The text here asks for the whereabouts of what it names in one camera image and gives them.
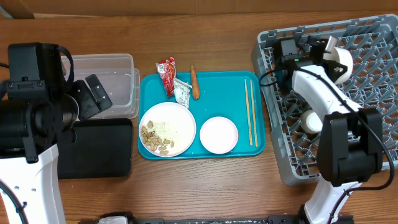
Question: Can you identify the white bowl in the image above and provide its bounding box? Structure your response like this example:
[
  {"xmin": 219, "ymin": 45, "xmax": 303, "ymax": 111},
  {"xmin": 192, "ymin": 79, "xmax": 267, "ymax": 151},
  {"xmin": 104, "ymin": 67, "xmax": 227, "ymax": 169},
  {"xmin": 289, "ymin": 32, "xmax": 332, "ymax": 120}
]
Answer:
[{"xmin": 335, "ymin": 47, "xmax": 353, "ymax": 79}]

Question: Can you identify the small white cup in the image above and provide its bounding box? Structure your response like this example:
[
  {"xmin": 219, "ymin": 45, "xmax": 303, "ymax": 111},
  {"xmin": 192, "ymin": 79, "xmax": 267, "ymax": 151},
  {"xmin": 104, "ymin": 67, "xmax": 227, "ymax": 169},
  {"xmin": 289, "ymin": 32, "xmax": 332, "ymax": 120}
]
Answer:
[{"xmin": 300, "ymin": 110, "xmax": 323, "ymax": 134}]

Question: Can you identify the small pink plate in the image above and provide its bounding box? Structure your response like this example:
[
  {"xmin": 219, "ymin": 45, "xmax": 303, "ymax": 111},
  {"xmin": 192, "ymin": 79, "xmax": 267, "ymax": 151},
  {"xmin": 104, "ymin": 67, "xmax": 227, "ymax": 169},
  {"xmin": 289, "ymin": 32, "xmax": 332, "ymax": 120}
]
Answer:
[{"xmin": 200, "ymin": 116, "xmax": 239, "ymax": 154}]

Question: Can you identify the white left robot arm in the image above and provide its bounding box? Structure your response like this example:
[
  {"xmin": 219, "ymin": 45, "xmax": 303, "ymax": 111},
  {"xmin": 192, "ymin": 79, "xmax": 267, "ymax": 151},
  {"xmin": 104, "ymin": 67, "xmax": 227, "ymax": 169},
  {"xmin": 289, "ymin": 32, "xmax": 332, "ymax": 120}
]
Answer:
[{"xmin": 1, "ymin": 42, "xmax": 112, "ymax": 223}]

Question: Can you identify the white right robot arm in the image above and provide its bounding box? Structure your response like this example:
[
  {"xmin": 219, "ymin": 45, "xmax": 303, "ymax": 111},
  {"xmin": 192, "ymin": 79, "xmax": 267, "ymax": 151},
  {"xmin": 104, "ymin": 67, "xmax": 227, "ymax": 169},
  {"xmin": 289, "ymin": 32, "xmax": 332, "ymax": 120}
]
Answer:
[{"xmin": 261, "ymin": 35, "xmax": 395, "ymax": 223}]

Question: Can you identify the grey dishwasher rack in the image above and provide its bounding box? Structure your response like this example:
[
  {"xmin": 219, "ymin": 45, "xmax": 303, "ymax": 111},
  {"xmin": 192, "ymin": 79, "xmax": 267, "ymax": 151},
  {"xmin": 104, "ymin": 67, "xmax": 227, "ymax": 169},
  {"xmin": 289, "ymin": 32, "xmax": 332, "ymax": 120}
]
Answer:
[{"xmin": 251, "ymin": 14, "xmax": 397, "ymax": 185}]

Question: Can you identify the clear plastic bin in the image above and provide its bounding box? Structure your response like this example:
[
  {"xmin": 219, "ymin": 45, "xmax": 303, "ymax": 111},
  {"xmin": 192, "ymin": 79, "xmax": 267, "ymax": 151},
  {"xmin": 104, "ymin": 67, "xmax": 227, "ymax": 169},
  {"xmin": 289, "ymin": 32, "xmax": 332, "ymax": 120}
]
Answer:
[{"xmin": 72, "ymin": 54, "xmax": 140, "ymax": 119}]

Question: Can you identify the black plastic tray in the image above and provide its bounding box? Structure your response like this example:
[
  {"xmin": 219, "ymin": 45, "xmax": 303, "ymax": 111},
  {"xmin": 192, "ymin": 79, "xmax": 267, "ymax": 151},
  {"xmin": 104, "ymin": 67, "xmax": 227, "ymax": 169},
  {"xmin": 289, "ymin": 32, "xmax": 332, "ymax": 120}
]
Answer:
[{"xmin": 58, "ymin": 118, "xmax": 133, "ymax": 179}]

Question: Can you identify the peanut pile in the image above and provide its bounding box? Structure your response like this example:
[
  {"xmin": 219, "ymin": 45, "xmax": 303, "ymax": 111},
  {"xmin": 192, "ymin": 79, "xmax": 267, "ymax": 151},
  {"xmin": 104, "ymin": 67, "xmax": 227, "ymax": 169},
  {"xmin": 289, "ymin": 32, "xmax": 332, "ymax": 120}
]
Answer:
[{"xmin": 139, "ymin": 120, "xmax": 175, "ymax": 156}]

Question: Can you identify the red snack wrapper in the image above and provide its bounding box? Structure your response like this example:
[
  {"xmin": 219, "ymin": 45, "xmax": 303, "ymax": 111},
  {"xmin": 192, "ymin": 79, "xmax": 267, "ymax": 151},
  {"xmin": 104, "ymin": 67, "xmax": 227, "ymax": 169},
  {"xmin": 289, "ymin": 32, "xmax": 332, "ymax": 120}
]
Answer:
[{"xmin": 155, "ymin": 57, "xmax": 176, "ymax": 97}]

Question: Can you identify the large white plate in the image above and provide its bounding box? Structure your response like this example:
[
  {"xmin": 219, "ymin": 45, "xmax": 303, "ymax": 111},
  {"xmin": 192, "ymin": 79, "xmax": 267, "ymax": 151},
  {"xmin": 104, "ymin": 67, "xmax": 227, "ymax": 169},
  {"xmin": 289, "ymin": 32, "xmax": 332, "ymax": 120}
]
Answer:
[{"xmin": 139, "ymin": 102, "xmax": 197, "ymax": 159}]

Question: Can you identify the left wooden chopstick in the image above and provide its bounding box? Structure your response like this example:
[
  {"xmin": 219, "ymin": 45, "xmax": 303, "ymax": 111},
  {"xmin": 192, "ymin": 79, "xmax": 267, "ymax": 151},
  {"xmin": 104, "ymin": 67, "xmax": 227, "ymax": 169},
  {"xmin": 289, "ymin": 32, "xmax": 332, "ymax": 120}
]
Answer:
[{"xmin": 244, "ymin": 79, "xmax": 253, "ymax": 146}]

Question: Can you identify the wooden chopstick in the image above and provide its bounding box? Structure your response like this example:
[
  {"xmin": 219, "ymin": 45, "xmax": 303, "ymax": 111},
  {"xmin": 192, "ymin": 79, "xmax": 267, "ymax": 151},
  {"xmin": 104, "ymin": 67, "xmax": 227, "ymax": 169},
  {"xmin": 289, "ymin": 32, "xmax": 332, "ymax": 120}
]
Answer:
[
  {"xmin": 250, "ymin": 80, "xmax": 258, "ymax": 147},
  {"xmin": 244, "ymin": 79, "xmax": 253, "ymax": 146}
]

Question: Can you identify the crumpled white tissue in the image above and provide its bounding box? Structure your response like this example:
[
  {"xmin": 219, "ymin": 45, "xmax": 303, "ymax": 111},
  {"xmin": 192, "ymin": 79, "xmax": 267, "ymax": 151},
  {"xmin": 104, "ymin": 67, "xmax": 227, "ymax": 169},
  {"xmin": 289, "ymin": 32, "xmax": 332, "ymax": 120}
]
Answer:
[{"xmin": 174, "ymin": 78, "xmax": 192, "ymax": 109}]

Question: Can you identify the teal serving tray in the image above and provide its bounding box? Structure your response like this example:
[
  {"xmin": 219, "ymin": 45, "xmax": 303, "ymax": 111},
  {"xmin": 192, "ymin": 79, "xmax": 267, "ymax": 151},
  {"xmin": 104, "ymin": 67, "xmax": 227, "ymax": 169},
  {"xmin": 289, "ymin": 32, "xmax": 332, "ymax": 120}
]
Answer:
[{"xmin": 137, "ymin": 70, "xmax": 266, "ymax": 160}]

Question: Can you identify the orange carrot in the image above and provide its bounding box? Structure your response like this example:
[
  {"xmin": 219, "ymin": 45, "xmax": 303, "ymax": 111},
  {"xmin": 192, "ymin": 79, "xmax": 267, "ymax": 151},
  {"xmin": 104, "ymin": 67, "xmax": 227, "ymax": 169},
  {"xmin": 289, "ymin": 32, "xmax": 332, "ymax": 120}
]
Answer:
[{"xmin": 190, "ymin": 65, "xmax": 201, "ymax": 100}]

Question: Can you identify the right wooden chopstick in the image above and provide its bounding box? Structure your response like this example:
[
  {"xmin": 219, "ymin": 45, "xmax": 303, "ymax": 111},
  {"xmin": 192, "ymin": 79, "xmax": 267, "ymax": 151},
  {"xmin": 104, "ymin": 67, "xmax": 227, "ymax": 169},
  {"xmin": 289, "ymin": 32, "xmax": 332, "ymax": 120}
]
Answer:
[{"xmin": 250, "ymin": 80, "xmax": 258, "ymax": 147}]

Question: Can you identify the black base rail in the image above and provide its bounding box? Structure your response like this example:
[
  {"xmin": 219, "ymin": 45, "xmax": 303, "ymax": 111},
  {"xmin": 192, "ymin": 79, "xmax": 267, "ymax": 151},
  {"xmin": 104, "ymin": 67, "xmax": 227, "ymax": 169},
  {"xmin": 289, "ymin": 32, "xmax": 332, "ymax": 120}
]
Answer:
[{"xmin": 77, "ymin": 211, "xmax": 355, "ymax": 224}]

